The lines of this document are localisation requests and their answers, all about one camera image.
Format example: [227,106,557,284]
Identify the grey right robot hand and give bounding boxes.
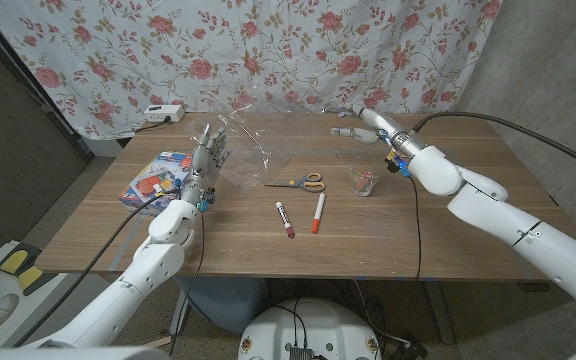
[323,103,427,157]

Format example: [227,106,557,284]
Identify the white power strip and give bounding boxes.
[142,103,187,124]

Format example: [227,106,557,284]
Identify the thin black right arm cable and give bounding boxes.
[410,174,422,281]

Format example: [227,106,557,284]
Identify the white marker orange cap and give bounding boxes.
[311,192,327,235]

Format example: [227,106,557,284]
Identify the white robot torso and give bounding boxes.
[237,298,383,360]

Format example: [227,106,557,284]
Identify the clear tape strip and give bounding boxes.
[109,214,145,272]

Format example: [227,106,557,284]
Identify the clear drinking glass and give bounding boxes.
[349,156,382,198]

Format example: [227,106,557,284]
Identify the black plug on floor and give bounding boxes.
[390,338,429,360]

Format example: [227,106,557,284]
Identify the floral print curtain backdrop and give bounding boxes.
[0,0,504,141]

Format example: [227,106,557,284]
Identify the clear plastic bag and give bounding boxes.
[182,89,294,196]

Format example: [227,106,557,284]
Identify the light wooden strip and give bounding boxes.
[140,335,173,350]

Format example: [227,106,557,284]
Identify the black power strip cord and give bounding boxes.
[134,116,173,134]

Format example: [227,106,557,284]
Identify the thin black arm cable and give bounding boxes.
[167,209,207,357]
[410,174,422,281]

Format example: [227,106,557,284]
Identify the white marker dark red cap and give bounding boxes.
[275,201,296,240]

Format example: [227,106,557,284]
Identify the colourful printed package box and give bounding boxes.
[117,151,194,216]

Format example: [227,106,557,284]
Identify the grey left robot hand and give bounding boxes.
[180,124,232,204]

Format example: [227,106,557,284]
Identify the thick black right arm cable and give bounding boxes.
[411,111,576,179]

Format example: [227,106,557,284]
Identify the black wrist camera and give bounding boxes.
[385,149,412,179]
[197,188,217,214]

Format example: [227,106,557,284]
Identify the dark perforated wall panel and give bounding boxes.
[0,9,94,271]

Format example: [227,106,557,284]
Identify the grey table leg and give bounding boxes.
[420,279,457,346]
[170,288,192,336]

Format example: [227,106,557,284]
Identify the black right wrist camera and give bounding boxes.
[385,149,412,179]

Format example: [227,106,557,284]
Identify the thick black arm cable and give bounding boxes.
[12,192,179,349]
[411,111,576,179]

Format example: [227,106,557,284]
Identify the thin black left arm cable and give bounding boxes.
[167,209,207,357]

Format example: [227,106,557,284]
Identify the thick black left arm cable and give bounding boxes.
[12,192,179,349]

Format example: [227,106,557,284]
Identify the yellow and black floor object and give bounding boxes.
[0,242,59,297]

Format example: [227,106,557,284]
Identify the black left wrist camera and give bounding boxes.
[197,188,217,214]

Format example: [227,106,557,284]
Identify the grey and orange scissors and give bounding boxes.
[263,172,327,194]

